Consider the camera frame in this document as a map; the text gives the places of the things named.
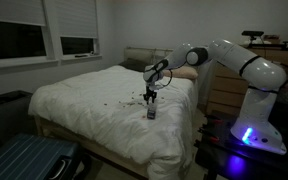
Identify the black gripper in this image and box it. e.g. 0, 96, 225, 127
143, 85, 158, 104

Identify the white bed duvet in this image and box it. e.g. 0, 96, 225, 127
27, 64, 200, 180

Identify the small grey cup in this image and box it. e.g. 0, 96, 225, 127
146, 100, 159, 120

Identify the dark grey pillow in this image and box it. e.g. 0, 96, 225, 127
118, 58, 155, 74

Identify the peach pillow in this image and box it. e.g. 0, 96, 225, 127
163, 65, 199, 81

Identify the wooden dresser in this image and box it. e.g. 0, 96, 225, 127
205, 43, 288, 118

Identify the black robot table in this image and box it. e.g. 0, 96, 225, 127
193, 111, 288, 180

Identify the narrow dark window pane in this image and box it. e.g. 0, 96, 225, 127
60, 36, 96, 56

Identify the narrow white roller blind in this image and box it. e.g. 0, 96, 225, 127
55, 0, 99, 39

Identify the white window sill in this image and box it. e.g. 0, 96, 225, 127
0, 54, 103, 72

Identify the dark blue ribbed suitcase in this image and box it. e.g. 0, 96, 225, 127
0, 133, 92, 180

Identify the wide dark window pane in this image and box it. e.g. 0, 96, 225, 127
0, 19, 48, 61

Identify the wide white roller blind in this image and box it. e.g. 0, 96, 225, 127
0, 0, 48, 27

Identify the black clamp red handle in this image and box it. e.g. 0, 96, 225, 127
197, 127, 222, 144
203, 114, 226, 126

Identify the wooden bed frame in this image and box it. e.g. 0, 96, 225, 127
33, 114, 152, 180

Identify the black stereo camera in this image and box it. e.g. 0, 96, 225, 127
241, 30, 265, 38

